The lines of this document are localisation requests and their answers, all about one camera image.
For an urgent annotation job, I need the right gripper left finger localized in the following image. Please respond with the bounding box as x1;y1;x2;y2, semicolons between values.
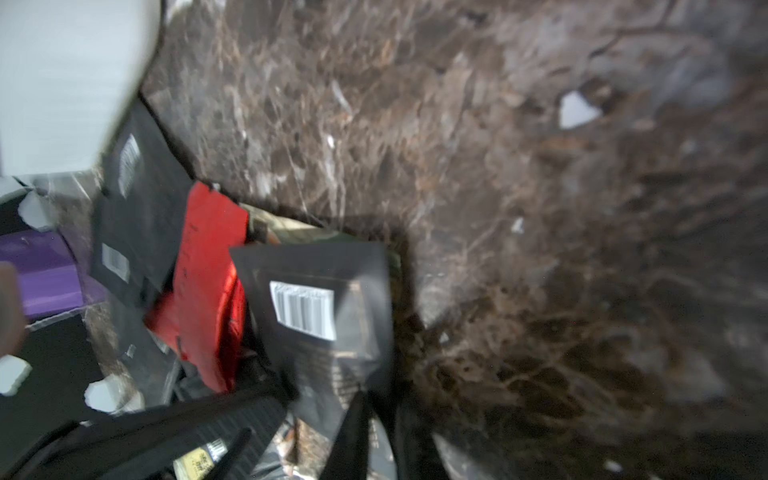
4;383;287;479

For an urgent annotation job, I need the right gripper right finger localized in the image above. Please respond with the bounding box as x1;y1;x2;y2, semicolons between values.
320;391;449;480

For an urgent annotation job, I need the large red tea bag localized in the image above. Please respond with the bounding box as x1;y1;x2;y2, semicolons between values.
145;182;249;393

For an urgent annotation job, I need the black tea bag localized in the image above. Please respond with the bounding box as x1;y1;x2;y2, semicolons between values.
230;241;394;438
90;99;193;311

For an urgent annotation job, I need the yellow patterned tea bag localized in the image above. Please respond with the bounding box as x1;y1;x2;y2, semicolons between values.
239;203;338;245

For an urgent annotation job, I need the black tea bag top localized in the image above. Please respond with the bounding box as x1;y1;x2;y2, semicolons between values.
90;99;193;311

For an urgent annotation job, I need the white storage box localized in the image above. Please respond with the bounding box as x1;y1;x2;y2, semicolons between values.
1;1;163;177

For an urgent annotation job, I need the purple metronome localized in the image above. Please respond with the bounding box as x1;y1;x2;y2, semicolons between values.
1;230;107;323

